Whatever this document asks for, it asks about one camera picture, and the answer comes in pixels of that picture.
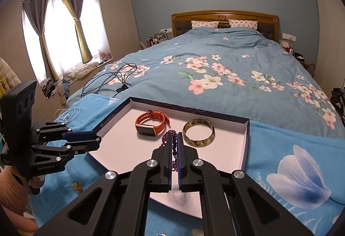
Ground pale crumpled clothes pile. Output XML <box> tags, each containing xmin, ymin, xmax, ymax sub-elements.
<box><xmin>63</xmin><ymin>61</ymin><xmax>99</xmax><ymax>79</ymax></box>

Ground red bedside table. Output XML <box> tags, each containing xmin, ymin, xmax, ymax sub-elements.
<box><xmin>280</xmin><ymin>40</ymin><xmax>316</xmax><ymax>78</ymax></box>

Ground cluttered bedside items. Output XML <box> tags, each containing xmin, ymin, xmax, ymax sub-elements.
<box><xmin>140</xmin><ymin>33</ymin><xmax>173</xmax><ymax>50</ymax></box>

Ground wooden headboard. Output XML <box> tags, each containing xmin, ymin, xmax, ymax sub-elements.
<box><xmin>171</xmin><ymin>10</ymin><xmax>280</xmax><ymax>43</ymax></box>

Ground pink dotted pillow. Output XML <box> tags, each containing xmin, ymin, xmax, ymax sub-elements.
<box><xmin>191</xmin><ymin>20</ymin><xmax>220</xmax><ymax>29</ymax></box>
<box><xmin>228</xmin><ymin>19</ymin><xmax>259</xmax><ymax>30</ymax></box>

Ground dark clutter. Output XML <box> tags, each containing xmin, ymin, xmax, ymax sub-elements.
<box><xmin>329</xmin><ymin>87</ymin><xmax>345</xmax><ymax>119</ymax></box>

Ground purple bead bracelet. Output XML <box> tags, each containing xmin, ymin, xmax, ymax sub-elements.
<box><xmin>161</xmin><ymin>130</ymin><xmax>184</xmax><ymax>172</ymax></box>

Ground blue floral duvet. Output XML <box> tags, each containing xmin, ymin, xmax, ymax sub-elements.
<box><xmin>66</xmin><ymin>27</ymin><xmax>340</xmax><ymax>140</ymax></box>

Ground dark blue box lid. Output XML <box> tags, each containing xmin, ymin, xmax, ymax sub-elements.
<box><xmin>87</xmin><ymin>97</ymin><xmax>251</xmax><ymax>220</ymax></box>

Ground amber bangle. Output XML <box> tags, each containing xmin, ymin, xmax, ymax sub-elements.
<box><xmin>182</xmin><ymin>119</ymin><xmax>216</xmax><ymax>148</ymax></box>

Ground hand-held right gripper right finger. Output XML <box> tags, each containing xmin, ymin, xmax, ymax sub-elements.
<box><xmin>178</xmin><ymin>140</ymin><xmax>315</xmax><ymax>236</ymax></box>

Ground pale yellow jacket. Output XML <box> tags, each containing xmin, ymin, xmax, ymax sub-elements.
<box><xmin>0</xmin><ymin>57</ymin><xmax>22</xmax><ymax>91</ymax></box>

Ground orange smartwatch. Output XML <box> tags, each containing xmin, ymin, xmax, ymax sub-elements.
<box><xmin>135</xmin><ymin>111</ymin><xmax>171</xmax><ymax>137</ymax></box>

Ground person's left forearm pink sleeve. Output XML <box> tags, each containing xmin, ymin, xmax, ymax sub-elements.
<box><xmin>0</xmin><ymin>164</ymin><xmax>39</xmax><ymax>234</ymax></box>

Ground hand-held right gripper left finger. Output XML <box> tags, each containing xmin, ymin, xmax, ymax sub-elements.
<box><xmin>35</xmin><ymin>135</ymin><xmax>173</xmax><ymax>236</ymax></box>

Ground black cables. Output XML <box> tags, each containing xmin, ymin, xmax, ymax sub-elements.
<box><xmin>81</xmin><ymin>63</ymin><xmax>138</xmax><ymax>98</ymax></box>

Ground white cable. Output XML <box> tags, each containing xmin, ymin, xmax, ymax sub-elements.
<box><xmin>55</xmin><ymin>106</ymin><xmax>81</xmax><ymax>121</ymax></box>

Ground blue tulip blanket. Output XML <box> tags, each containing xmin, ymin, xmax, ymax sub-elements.
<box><xmin>29</xmin><ymin>93</ymin><xmax>345</xmax><ymax>236</ymax></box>

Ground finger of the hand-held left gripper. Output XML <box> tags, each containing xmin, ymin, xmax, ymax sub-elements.
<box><xmin>30</xmin><ymin>142</ymin><xmax>101</xmax><ymax>163</ymax></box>
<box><xmin>30</xmin><ymin>122</ymin><xmax>102</xmax><ymax>144</ymax></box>

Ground person's left hand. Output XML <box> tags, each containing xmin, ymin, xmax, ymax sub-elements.
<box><xmin>28</xmin><ymin>175</ymin><xmax>45</xmax><ymax>189</ymax></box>

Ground dark mixed clothes pile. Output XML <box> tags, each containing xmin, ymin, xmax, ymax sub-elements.
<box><xmin>40</xmin><ymin>77</ymin><xmax>71</xmax><ymax>100</ymax></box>

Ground yellow and grey curtain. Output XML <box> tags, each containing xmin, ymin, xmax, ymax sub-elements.
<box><xmin>59</xmin><ymin>0</ymin><xmax>94</xmax><ymax>64</ymax></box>

